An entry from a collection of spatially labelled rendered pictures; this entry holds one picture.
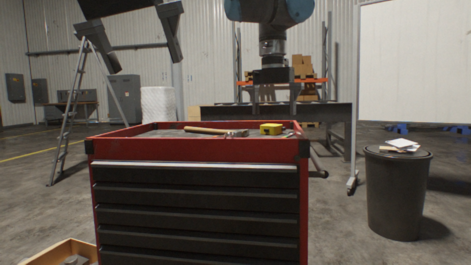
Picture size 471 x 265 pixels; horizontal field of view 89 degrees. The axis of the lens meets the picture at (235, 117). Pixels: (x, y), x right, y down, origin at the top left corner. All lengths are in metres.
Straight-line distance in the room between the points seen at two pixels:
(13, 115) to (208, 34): 8.35
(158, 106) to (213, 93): 2.44
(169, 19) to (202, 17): 9.00
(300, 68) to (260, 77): 6.85
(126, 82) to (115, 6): 9.29
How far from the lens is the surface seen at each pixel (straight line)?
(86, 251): 1.82
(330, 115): 3.87
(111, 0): 0.49
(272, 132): 0.99
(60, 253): 1.89
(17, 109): 12.97
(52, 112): 11.62
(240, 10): 0.64
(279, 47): 0.79
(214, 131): 1.03
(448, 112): 2.89
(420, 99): 2.86
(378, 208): 2.15
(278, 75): 0.79
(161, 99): 7.31
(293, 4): 0.68
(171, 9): 0.46
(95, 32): 0.52
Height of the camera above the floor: 1.08
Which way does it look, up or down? 6 degrees down
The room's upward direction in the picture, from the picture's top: 2 degrees counter-clockwise
